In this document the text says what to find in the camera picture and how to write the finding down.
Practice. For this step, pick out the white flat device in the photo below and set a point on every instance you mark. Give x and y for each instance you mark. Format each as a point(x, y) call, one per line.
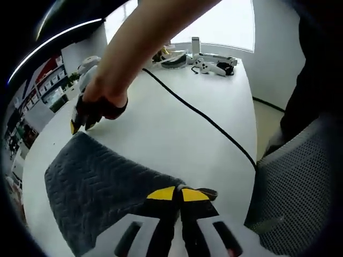
point(217, 57)

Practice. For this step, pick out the small green plant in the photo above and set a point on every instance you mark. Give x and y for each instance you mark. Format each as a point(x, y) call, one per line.
point(73, 79)

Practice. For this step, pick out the person's dark clothing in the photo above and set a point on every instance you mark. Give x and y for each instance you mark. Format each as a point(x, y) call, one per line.
point(313, 80)

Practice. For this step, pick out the white game controller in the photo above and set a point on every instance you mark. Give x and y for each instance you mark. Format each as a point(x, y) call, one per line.
point(205, 67)

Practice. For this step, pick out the black small device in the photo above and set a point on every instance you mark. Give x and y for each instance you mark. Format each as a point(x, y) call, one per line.
point(225, 68)

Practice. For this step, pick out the dark round object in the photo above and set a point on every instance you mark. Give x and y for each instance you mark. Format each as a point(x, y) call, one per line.
point(174, 63)

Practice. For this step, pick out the grey towel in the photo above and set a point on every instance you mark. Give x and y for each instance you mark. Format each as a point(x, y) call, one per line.
point(93, 174)

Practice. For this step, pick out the yellow black object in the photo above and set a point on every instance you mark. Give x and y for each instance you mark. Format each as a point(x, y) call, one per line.
point(160, 54)

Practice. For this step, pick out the bright window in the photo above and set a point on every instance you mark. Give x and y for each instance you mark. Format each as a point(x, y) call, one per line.
point(227, 26)

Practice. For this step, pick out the person's right hand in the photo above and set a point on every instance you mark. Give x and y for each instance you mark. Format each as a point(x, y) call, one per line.
point(107, 91)

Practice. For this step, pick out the grey mesh chair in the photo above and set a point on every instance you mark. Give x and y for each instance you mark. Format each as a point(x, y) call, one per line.
point(294, 187)

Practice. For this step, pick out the white bottle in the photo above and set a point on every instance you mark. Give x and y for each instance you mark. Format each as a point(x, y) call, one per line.
point(196, 46)

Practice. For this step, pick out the white storage shelving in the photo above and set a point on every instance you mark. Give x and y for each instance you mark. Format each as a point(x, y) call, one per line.
point(51, 80)

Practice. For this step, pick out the ceiling light strip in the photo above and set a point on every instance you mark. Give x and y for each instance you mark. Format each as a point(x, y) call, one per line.
point(80, 25)

